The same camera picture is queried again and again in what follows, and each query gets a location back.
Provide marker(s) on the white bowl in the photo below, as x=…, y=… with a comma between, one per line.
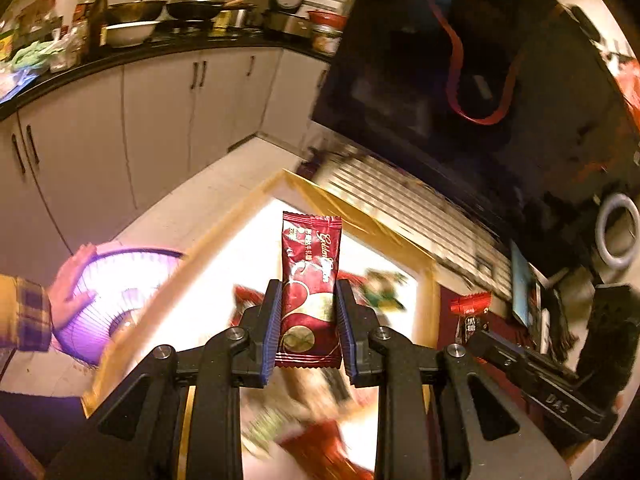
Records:
x=130, y=32

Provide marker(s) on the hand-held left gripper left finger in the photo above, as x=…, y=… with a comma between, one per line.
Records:
x=270, y=332

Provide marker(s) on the white keyboard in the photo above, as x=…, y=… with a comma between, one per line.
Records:
x=400, y=195

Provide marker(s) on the small bright red candy packet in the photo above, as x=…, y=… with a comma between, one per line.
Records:
x=470, y=304

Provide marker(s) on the black webcam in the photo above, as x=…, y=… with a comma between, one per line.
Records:
x=582, y=20

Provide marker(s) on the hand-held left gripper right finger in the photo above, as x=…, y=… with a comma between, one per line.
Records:
x=347, y=332

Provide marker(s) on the red printed food tub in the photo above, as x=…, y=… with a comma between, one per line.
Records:
x=327, y=30

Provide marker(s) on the black wok with lid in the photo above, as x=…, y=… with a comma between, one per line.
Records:
x=195, y=5

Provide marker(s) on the dark sauce bottle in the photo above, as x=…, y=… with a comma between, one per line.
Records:
x=99, y=15

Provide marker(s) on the orange plastic bag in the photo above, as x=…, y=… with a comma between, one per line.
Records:
x=630, y=85

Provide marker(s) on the dark patterned snack packet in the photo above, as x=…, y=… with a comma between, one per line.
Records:
x=472, y=330

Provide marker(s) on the heap of grocery bags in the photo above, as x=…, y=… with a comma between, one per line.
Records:
x=40, y=50

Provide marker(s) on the dark frying pan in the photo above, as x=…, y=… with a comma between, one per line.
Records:
x=135, y=10

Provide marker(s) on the dark red gold-print snack packet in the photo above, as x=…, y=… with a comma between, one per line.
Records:
x=307, y=285

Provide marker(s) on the cardboard tray with white lining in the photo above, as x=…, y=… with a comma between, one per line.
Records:
x=220, y=270

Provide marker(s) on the white kitchen base cabinets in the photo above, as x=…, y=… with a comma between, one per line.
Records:
x=150, y=120

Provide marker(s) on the large black monitor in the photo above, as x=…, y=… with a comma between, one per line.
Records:
x=400, y=85

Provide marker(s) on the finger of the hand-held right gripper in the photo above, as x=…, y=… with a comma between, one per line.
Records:
x=500, y=350

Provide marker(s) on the electric heater with purple glow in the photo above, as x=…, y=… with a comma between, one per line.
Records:
x=125, y=300

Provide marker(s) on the small cooking pot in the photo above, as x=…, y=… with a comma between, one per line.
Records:
x=232, y=17

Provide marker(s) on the green snack packet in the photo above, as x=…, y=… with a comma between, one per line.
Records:
x=382, y=290

